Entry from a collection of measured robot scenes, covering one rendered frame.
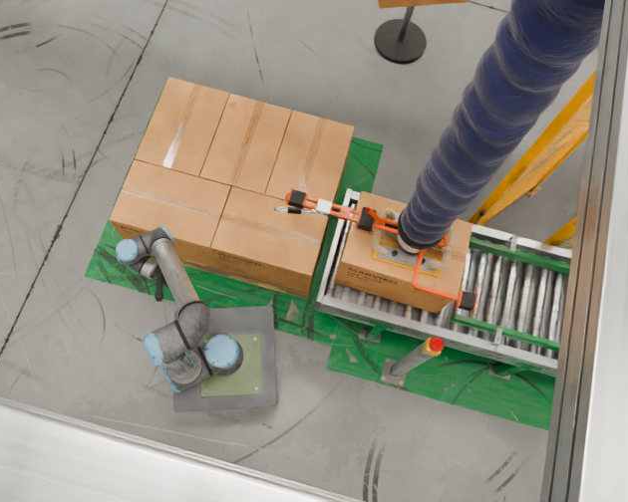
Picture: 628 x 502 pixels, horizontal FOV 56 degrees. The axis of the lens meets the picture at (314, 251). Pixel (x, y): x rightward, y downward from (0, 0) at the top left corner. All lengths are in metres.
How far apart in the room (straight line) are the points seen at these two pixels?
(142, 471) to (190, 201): 3.03
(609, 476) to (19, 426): 0.59
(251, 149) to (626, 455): 3.09
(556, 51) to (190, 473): 1.29
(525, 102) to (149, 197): 2.37
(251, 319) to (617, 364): 2.42
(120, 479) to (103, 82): 4.25
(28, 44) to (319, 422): 3.39
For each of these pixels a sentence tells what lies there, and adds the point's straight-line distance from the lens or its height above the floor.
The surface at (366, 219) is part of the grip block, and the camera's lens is 2.85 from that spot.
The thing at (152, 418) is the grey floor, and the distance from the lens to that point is 3.79.
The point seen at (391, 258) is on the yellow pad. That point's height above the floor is 0.97.
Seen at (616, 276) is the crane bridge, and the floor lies 3.05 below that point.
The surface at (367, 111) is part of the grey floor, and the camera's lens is 4.43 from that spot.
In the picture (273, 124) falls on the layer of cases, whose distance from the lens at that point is 3.69.
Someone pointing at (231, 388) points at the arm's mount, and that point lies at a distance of 2.96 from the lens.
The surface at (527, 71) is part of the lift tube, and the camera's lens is 1.61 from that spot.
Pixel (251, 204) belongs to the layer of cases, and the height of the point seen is 0.54.
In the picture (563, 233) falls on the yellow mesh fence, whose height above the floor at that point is 0.68.
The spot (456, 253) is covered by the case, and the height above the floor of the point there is 0.95.
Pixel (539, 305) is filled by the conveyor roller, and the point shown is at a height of 0.55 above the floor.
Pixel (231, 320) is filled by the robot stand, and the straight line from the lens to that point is 3.04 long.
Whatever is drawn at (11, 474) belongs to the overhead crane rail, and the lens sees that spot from 0.54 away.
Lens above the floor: 3.71
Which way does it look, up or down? 71 degrees down
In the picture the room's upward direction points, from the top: 11 degrees clockwise
